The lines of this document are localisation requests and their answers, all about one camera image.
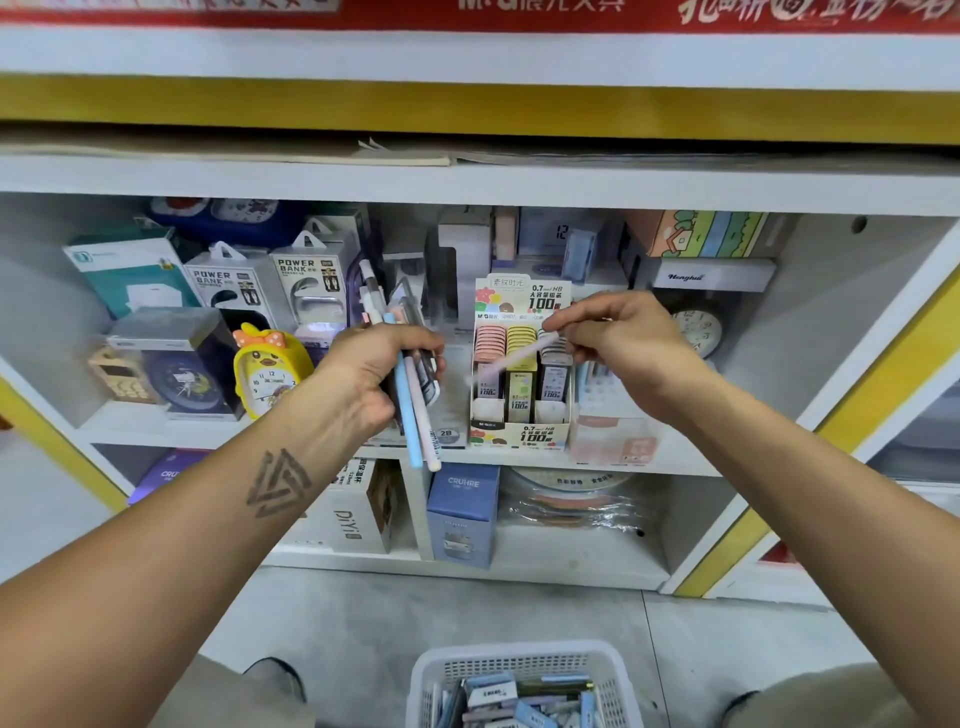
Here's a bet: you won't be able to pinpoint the tape dispenser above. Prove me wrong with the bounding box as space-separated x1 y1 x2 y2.
382 247 437 317

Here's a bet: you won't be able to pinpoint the purple translucent container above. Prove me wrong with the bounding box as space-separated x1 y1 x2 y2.
300 247 377 362

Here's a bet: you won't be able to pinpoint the pastel sticky notes pack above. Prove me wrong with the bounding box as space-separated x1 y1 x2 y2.
627 210 797 260

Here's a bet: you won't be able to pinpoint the person's left forearm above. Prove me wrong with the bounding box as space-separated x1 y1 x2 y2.
0 405 377 728

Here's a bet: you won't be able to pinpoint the large white cardboard box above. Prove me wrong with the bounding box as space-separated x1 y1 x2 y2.
292 457 399 557

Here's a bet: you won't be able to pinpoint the blue small carton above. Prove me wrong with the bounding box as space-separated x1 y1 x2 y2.
427 462 504 569

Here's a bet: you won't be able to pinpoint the person's right forearm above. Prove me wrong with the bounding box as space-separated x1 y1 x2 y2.
675 382 960 728

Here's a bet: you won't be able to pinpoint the white refill display box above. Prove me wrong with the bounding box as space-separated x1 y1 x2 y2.
468 273 579 452

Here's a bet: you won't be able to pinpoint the purple box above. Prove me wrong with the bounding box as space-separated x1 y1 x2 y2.
127 447 212 504

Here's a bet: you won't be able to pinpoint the white hanging accessory box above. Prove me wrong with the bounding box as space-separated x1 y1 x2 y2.
183 241 294 332
270 229 362 339

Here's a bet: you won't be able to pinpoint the teal white box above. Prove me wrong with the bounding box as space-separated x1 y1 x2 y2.
63 225 204 320

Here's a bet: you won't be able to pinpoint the white tall box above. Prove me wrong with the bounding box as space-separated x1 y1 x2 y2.
435 210 494 317

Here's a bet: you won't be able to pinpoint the white plastic basket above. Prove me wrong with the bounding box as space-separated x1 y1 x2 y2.
405 640 647 728

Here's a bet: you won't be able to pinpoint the clear pink label box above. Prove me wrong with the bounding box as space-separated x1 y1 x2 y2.
570 367 662 467

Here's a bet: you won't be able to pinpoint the white shelf with yellow trim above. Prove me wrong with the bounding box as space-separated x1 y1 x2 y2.
0 0 960 602

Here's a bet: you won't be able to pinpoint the bunch of slim pastel packets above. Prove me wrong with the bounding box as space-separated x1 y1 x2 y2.
357 255 447 474

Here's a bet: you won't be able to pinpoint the red banner strip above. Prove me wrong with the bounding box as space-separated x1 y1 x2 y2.
0 0 960 35

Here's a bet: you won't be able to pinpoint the yellow alarm clock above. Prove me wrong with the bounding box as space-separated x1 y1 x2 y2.
231 322 317 419

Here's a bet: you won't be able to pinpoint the grey digital clock box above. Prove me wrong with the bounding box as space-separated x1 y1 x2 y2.
517 207 609 284

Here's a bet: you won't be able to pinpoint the person's left hand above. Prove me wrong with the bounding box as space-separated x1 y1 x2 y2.
307 322 449 437

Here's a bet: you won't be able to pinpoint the stack of wrapped discs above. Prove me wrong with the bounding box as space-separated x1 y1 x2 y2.
502 468 654 530

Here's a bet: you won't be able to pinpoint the white long box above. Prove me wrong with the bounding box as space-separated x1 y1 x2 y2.
648 255 779 294

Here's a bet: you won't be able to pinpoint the small tan alarm clock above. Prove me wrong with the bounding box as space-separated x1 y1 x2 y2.
87 345 155 404

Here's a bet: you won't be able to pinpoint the white round clock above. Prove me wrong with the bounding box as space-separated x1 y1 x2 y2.
672 307 725 359

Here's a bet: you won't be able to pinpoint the pile of lead refill packets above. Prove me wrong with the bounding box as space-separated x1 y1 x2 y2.
432 670 609 728

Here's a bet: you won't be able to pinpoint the flat cardboard sheets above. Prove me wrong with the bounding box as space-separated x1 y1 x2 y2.
357 135 960 167

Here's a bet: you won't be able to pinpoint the clear boxed dark clock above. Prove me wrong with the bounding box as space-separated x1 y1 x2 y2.
105 307 239 417

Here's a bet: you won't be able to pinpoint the person's right hand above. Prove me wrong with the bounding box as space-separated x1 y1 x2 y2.
543 289 714 426

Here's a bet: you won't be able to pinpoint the slim pale pink packet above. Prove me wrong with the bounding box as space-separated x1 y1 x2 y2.
477 318 579 380

